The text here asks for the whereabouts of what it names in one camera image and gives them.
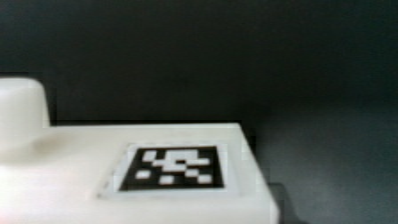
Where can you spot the white front drawer box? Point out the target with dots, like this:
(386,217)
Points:
(130,174)

